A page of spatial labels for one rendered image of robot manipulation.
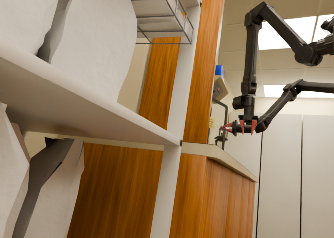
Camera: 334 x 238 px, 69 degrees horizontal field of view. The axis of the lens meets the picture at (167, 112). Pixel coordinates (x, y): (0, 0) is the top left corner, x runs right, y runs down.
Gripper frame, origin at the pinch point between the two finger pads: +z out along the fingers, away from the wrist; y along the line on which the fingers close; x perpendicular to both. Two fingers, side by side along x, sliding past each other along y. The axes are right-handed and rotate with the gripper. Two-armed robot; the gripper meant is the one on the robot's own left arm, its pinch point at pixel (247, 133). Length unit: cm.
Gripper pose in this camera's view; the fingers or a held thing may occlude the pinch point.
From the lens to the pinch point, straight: 136.7
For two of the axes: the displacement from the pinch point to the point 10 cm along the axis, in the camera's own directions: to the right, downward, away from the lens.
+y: -9.1, -0.4, 4.2
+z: -1.5, 9.6, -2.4
